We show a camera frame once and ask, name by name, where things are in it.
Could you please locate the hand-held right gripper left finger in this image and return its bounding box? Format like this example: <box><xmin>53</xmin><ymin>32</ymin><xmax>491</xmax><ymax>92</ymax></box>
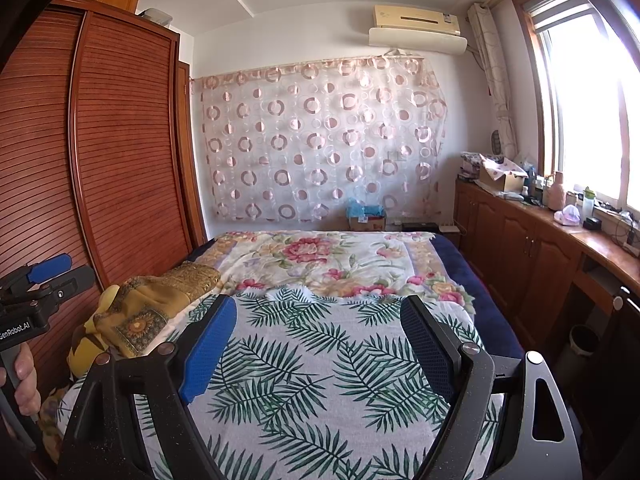
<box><xmin>55</xmin><ymin>294</ymin><xmax>238</xmax><ymax>480</ymax></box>

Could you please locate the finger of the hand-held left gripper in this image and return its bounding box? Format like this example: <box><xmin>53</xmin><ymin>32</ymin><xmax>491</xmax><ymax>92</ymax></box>
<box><xmin>27</xmin><ymin>253</ymin><xmax>72</xmax><ymax>285</ymax></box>
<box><xmin>50</xmin><ymin>265</ymin><xmax>96</xmax><ymax>302</ymax></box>

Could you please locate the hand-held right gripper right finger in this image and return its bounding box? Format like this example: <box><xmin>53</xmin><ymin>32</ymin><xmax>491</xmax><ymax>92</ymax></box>
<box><xmin>400</xmin><ymin>294</ymin><xmax>583</xmax><ymax>480</ymax></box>

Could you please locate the golden patterned garment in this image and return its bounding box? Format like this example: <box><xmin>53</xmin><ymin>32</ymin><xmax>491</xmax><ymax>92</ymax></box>
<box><xmin>97</xmin><ymin>262</ymin><xmax>221</xmax><ymax>358</ymax></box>

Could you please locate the person's left hand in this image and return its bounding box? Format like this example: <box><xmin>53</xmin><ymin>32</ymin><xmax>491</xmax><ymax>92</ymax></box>
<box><xmin>0</xmin><ymin>346</ymin><xmax>42</xmax><ymax>423</ymax></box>

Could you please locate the navy blue bed sheet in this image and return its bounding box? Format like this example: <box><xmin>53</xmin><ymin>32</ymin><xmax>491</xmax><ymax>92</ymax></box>
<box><xmin>430</xmin><ymin>232</ymin><xmax>526</xmax><ymax>361</ymax></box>

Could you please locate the palm leaf print blanket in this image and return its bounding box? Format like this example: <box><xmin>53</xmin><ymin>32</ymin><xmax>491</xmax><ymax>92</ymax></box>
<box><xmin>55</xmin><ymin>284</ymin><xmax>506</xmax><ymax>480</ymax></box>

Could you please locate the wooden slatted wardrobe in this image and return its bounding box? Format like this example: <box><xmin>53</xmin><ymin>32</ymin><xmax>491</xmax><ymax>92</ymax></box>
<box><xmin>0</xmin><ymin>0</ymin><xmax>206</xmax><ymax>401</ymax></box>

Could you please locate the wooden cabinet counter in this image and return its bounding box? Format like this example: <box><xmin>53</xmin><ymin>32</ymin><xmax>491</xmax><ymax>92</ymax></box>
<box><xmin>454</xmin><ymin>177</ymin><xmax>640</xmax><ymax>411</ymax></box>

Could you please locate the cardboard box with blue cloth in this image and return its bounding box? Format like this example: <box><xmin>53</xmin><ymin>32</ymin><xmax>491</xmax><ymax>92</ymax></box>
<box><xmin>345</xmin><ymin>198</ymin><xmax>387</xmax><ymax>232</ymax></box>

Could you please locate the white waste bin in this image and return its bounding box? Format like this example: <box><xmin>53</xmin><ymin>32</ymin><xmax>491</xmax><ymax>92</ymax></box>
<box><xmin>555</xmin><ymin>324</ymin><xmax>601</xmax><ymax>371</ymax></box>

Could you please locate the open cardboard box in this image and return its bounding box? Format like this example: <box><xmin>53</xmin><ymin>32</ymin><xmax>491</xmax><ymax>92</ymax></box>
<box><xmin>472</xmin><ymin>154</ymin><xmax>528</xmax><ymax>193</ymax></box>

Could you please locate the patterned storage box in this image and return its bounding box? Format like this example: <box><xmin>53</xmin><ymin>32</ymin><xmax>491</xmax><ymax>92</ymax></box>
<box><xmin>459</xmin><ymin>151</ymin><xmax>483</xmax><ymax>181</ymax></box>

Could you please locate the pink bottle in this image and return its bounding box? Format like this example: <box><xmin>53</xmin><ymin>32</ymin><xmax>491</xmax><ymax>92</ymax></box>
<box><xmin>547</xmin><ymin>171</ymin><xmax>568</xmax><ymax>211</ymax></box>

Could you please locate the circle pattern sheer curtain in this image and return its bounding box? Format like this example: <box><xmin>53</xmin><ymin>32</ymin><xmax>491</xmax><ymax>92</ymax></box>
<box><xmin>190</xmin><ymin>56</ymin><xmax>448</xmax><ymax>223</ymax></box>

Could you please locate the white storage box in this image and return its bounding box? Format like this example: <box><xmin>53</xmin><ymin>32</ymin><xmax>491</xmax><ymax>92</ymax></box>
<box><xmin>137</xmin><ymin>7</ymin><xmax>173</xmax><ymax>26</ymax></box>

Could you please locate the beige window curtain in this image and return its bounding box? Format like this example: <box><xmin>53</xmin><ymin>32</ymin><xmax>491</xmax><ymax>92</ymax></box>
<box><xmin>467</xmin><ymin>2</ymin><xmax>518</xmax><ymax>161</ymax></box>

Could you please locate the window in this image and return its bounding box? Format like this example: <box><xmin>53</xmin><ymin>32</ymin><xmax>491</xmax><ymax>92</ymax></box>
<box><xmin>517</xmin><ymin>0</ymin><xmax>640</xmax><ymax>216</ymax></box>

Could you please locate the wall air conditioner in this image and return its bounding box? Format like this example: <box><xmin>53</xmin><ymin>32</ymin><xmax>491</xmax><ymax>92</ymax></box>
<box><xmin>368</xmin><ymin>5</ymin><xmax>468</xmax><ymax>56</ymax></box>

